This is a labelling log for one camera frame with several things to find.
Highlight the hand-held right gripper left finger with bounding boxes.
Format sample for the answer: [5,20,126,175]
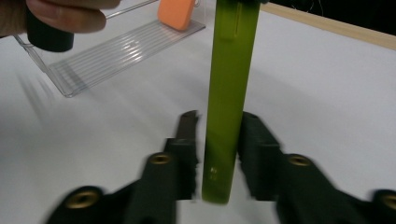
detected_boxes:
[136,110,200,224]

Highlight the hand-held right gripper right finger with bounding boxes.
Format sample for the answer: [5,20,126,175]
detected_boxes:
[237,111,365,224]

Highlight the green cartoon phone case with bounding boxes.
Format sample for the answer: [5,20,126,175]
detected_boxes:
[201,0,261,204]

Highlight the clear plastic tray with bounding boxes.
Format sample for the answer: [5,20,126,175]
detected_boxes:
[13,0,207,98]

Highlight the orange phone case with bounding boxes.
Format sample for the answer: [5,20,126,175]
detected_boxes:
[157,0,197,32]

